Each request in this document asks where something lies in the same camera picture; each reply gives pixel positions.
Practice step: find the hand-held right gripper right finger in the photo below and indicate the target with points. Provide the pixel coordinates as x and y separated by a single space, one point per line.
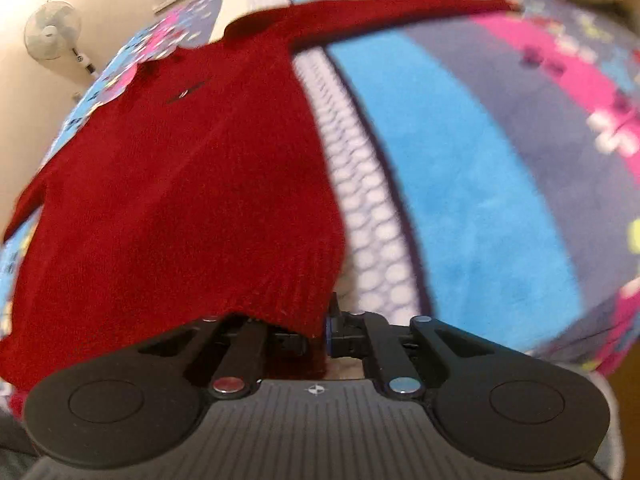
334 336

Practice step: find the red knit sweater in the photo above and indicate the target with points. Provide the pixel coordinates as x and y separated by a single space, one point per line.
170 200

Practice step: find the striped floral printed blanket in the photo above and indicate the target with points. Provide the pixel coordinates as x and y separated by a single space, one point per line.
450 170

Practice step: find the white standing fan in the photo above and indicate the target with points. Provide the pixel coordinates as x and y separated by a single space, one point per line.
54 30

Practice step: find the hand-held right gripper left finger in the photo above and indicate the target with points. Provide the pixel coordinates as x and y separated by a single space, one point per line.
289 342

